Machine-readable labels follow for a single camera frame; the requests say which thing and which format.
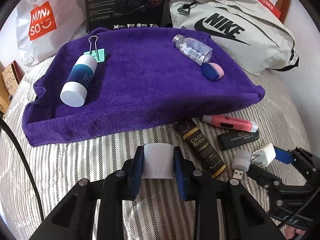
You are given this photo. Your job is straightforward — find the black headset box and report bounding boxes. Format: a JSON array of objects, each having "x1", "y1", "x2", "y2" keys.
[{"x1": 85, "y1": 0, "x2": 166, "y2": 31}]

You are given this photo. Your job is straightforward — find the blue white cylinder bottle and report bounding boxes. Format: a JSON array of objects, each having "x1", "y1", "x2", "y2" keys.
[{"x1": 60, "y1": 54, "x2": 98, "y2": 107}]

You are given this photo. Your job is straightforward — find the teal binder clip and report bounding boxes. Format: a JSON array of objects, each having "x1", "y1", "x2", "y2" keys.
[{"x1": 84, "y1": 35, "x2": 107, "y2": 63}]

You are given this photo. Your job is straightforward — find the white charger plug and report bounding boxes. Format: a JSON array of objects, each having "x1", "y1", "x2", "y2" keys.
[{"x1": 252, "y1": 143, "x2": 276, "y2": 168}]

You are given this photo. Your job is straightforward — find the small black box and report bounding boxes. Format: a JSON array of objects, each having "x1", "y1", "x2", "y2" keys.
[{"x1": 217, "y1": 131, "x2": 260, "y2": 151}]

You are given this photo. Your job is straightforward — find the white Miniso shopping bag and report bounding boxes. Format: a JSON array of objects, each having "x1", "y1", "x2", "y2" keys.
[{"x1": 16, "y1": 0, "x2": 85, "y2": 67}]

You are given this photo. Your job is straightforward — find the black cable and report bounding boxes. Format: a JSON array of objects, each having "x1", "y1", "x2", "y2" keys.
[
  {"x1": 0, "y1": 117, "x2": 45, "y2": 221},
  {"x1": 277, "y1": 192, "x2": 320, "y2": 229}
]

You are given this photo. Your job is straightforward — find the black gold Grand Reserve box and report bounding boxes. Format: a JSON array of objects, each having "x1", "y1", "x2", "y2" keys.
[{"x1": 174, "y1": 119, "x2": 227, "y2": 179}]

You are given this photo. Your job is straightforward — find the blue pink round case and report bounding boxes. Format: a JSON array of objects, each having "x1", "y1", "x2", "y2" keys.
[{"x1": 201, "y1": 62, "x2": 224, "y2": 82}]

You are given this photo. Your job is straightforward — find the black cable right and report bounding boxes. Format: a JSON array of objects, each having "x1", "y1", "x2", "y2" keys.
[{"x1": 277, "y1": 192, "x2": 320, "y2": 229}]

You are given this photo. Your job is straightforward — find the white USB night light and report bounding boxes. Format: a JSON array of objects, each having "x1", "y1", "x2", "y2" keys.
[{"x1": 232, "y1": 150, "x2": 252, "y2": 180}]

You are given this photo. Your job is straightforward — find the black cable left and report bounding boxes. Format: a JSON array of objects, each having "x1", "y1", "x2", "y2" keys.
[{"x1": 0, "y1": 117, "x2": 45, "y2": 221}]

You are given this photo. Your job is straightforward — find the wooden headboard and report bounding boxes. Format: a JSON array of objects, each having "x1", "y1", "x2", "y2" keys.
[{"x1": 0, "y1": 77, "x2": 10, "y2": 114}]

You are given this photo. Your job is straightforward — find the striped bed quilt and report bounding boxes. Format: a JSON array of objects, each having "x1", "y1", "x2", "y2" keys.
[{"x1": 1, "y1": 59, "x2": 310, "y2": 239}]

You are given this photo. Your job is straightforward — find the brown illustrated book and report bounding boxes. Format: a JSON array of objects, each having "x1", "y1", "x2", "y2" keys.
[{"x1": 1, "y1": 61, "x2": 24, "y2": 96}]

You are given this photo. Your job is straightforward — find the clear pill bottle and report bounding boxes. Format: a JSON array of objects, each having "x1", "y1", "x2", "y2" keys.
[{"x1": 172, "y1": 34, "x2": 213, "y2": 65}]

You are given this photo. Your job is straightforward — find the pink white tube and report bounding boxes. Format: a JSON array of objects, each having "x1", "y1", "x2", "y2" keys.
[{"x1": 201, "y1": 115, "x2": 258, "y2": 133}]

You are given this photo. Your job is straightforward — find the purple towel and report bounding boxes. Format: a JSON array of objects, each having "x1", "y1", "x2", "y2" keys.
[{"x1": 22, "y1": 28, "x2": 265, "y2": 147}]

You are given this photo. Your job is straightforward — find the grey Nike bag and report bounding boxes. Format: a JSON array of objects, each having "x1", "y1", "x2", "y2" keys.
[{"x1": 169, "y1": 0, "x2": 299, "y2": 76}]

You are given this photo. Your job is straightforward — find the person hand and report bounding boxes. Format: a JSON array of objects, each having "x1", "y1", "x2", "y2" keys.
[{"x1": 285, "y1": 225, "x2": 305, "y2": 239}]

